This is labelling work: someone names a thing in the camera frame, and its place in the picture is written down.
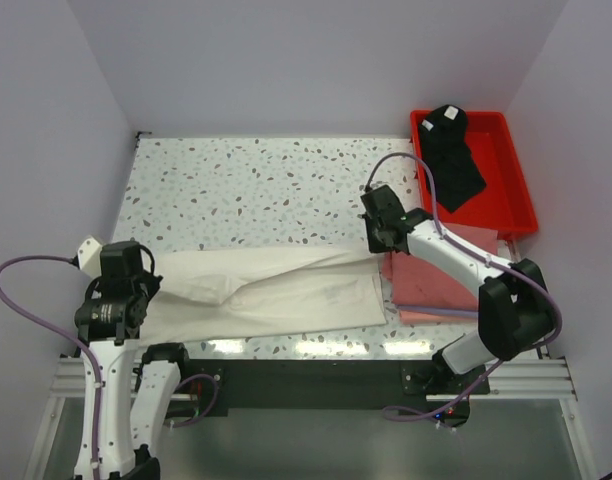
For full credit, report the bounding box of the white Coca-Cola t-shirt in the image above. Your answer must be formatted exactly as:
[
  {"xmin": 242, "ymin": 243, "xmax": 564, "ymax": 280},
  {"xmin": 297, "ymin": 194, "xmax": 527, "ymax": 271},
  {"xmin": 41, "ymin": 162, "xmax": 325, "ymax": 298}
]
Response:
[{"xmin": 140, "ymin": 246, "xmax": 386, "ymax": 346}]

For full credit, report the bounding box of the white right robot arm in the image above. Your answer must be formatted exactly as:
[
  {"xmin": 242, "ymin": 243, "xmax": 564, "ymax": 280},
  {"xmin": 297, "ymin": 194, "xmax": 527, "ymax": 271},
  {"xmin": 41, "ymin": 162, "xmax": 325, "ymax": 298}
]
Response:
[{"xmin": 361, "ymin": 185, "xmax": 561, "ymax": 393}]

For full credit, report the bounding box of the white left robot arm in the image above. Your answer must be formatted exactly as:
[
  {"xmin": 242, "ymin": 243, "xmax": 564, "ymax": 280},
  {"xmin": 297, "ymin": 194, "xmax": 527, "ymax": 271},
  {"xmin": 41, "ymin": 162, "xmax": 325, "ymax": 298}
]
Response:
[{"xmin": 73, "ymin": 237, "xmax": 193, "ymax": 479}]

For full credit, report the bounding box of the folded pink t-shirt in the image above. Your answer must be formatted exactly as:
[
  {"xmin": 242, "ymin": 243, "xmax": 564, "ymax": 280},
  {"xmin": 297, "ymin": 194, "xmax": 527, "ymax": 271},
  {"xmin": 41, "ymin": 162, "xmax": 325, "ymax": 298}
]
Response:
[{"xmin": 382, "ymin": 252, "xmax": 478, "ymax": 311}]

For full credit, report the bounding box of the folded lilac t-shirt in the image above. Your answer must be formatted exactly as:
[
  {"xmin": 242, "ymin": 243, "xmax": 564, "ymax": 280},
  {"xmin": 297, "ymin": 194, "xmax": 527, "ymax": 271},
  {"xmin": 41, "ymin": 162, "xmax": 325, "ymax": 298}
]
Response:
[{"xmin": 397, "ymin": 305, "xmax": 478, "ymax": 318}]

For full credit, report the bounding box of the folded salmon t-shirt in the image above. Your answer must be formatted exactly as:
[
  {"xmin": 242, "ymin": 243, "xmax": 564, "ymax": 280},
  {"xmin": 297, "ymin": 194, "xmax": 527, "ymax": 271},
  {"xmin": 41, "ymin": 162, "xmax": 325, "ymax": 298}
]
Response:
[{"xmin": 399, "ymin": 310, "xmax": 477, "ymax": 325}]

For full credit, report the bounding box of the black t-shirt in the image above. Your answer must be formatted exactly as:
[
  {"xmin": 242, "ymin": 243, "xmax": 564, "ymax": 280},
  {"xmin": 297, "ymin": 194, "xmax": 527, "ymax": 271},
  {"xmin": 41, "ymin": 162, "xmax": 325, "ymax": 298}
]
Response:
[{"xmin": 418, "ymin": 104, "xmax": 487, "ymax": 213}]

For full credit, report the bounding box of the red plastic tray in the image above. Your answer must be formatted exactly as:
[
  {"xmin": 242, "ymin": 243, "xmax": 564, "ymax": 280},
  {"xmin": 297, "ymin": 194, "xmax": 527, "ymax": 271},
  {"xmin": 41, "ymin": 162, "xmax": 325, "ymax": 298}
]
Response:
[{"xmin": 438, "ymin": 111, "xmax": 539, "ymax": 241}]

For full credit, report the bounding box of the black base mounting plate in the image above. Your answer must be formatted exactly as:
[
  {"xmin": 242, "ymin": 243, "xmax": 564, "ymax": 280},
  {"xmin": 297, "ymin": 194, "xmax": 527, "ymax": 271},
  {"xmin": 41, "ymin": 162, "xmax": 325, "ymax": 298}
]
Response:
[{"xmin": 167, "ymin": 359, "xmax": 484, "ymax": 420}]

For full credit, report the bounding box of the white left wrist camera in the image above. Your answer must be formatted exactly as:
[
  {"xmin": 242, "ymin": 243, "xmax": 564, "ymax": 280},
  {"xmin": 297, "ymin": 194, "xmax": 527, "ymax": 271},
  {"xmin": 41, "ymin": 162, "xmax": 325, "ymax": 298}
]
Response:
[{"xmin": 77, "ymin": 236, "xmax": 103, "ymax": 279}]

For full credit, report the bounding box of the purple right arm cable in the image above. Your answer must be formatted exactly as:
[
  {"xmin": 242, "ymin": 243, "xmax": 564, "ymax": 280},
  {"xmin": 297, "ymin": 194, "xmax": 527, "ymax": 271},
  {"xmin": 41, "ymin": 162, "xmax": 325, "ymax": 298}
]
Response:
[{"xmin": 363, "ymin": 152, "xmax": 562, "ymax": 426}]

